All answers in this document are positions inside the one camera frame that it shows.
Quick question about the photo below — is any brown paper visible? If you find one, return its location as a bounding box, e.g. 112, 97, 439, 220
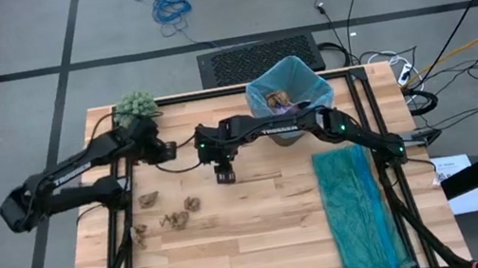
130, 221, 152, 253
136, 190, 162, 211
182, 194, 203, 215
158, 208, 193, 235
264, 88, 293, 110

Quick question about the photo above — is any dark grey trash bin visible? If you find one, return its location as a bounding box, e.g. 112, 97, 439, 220
262, 127, 318, 151

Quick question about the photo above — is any light blue trash bag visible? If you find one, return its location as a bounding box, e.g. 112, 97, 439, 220
239, 48, 339, 126

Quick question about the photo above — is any teal trash bag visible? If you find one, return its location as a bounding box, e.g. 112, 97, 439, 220
309, 136, 418, 268

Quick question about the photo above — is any green artificial potted plant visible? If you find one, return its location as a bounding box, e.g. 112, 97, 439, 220
108, 87, 161, 130

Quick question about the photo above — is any black perforated floor mat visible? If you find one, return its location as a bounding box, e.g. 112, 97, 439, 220
195, 29, 327, 91

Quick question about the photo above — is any white power strip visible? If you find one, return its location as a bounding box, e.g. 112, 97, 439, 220
393, 62, 417, 87

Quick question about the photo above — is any white printed paper sheet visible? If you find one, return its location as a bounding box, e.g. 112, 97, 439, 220
428, 150, 478, 220

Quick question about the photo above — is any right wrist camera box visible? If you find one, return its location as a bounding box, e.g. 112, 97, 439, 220
213, 162, 239, 187

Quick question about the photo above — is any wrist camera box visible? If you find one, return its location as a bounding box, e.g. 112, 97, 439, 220
213, 162, 239, 187
157, 141, 180, 163

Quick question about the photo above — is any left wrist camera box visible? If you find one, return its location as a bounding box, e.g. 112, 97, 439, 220
157, 141, 180, 163

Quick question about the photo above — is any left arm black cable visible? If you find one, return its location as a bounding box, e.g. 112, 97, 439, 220
150, 133, 203, 178

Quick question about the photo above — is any black aluminium support frame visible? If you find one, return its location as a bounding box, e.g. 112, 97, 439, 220
343, 53, 475, 268
45, 104, 155, 268

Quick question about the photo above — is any blue coiled cable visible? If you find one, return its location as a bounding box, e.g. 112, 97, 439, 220
131, 0, 220, 62

